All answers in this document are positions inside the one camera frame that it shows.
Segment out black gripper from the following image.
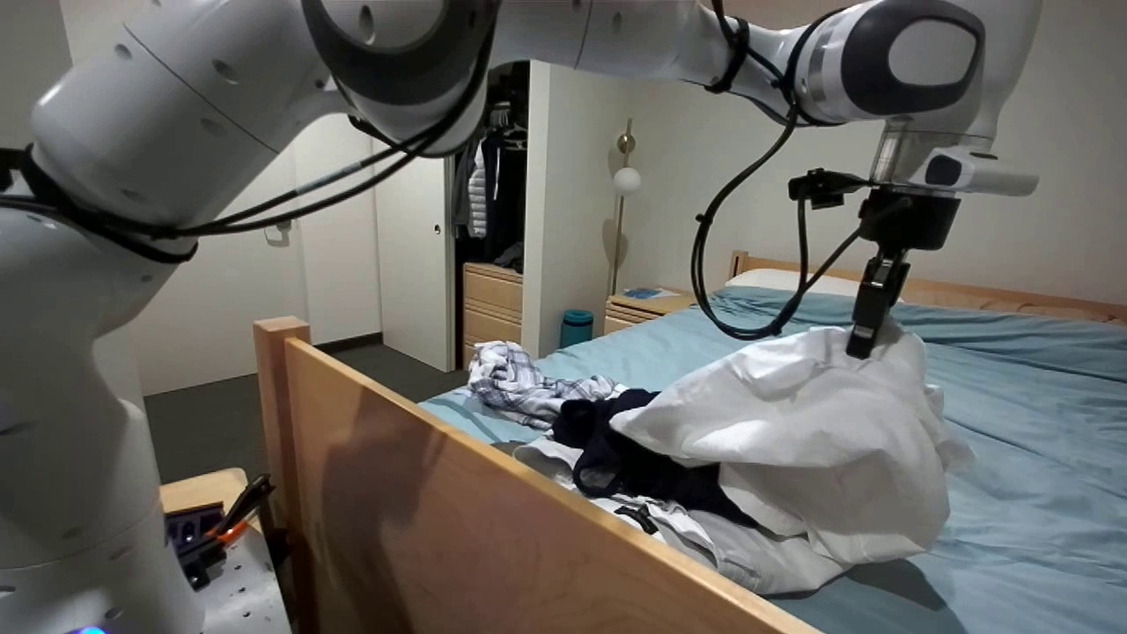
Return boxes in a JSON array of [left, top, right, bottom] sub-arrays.
[[845, 250, 909, 360]]

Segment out white shirt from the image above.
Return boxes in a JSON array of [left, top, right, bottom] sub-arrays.
[[611, 329, 962, 563]]

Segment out navy blue garment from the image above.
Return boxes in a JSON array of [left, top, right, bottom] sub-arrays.
[[551, 388, 746, 526]]

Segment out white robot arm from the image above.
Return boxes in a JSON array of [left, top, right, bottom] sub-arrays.
[[0, 0, 1042, 634]]

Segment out hanging clothes in closet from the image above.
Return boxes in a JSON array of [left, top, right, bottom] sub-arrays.
[[457, 100, 523, 267]]

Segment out white pillow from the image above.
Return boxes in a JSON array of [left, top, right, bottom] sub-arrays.
[[720, 267, 858, 296]]

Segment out light blue bed sheet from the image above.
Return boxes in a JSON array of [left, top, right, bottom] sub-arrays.
[[428, 296, 1127, 634]]

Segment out wooden nightstand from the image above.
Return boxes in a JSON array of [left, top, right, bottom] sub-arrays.
[[603, 290, 689, 330]]

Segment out globe floor lamp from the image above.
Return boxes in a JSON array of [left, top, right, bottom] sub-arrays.
[[611, 120, 639, 293]]

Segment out white trousers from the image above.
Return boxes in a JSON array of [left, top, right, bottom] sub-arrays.
[[511, 432, 947, 596]]

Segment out teal container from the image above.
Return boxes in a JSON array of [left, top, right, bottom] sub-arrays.
[[558, 309, 595, 347]]

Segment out wooden dresser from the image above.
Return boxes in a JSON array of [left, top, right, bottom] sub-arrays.
[[460, 261, 522, 351]]

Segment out striped white garment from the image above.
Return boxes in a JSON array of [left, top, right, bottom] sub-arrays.
[[469, 341, 619, 426]]

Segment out white wardrobe door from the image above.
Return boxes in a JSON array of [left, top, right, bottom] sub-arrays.
[[90, 152, 387, 399]]

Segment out wooden box with tools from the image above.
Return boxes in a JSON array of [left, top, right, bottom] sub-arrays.
[[159, 468, 274, 591]]

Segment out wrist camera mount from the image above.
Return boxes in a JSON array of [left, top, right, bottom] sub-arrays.
[[785, 144, 1042, 254]]

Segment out wooden bed frame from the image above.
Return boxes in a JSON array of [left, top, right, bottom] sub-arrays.
[[254, 281, 1127, 634]]

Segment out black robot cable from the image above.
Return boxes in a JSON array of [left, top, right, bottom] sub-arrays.
[[0, 0, 873, 347]]

